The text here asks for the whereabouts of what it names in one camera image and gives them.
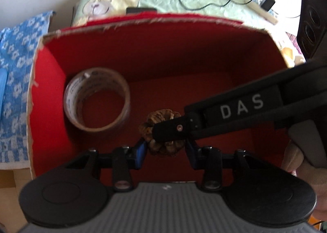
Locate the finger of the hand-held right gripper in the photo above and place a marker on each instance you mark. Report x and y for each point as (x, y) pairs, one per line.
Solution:
(173, 128)

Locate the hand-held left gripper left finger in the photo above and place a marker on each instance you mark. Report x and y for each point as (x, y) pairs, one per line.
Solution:
(140, 151)

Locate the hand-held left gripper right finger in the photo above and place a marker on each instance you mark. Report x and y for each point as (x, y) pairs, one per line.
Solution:
(190, 155)

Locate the brown pine cone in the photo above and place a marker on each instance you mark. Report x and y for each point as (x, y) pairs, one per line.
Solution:
(167, 149)

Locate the red cardboard box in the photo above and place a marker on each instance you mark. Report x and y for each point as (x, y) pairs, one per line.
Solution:
(178, 56)

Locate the person's right hand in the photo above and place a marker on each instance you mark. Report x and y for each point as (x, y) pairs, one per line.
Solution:
(292, 159)

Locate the packing tape roll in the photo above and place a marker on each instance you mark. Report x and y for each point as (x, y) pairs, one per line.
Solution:
(71, 95)

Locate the white power strip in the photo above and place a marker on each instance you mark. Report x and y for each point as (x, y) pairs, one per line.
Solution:
(260, 10)

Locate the black charger adapter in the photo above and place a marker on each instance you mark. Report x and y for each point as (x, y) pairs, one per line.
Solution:
(267, 2)

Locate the black phone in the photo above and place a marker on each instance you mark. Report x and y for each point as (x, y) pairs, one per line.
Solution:
(140, 10)

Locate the blue floral towel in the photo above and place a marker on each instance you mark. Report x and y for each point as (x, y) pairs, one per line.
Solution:
(18, 51)

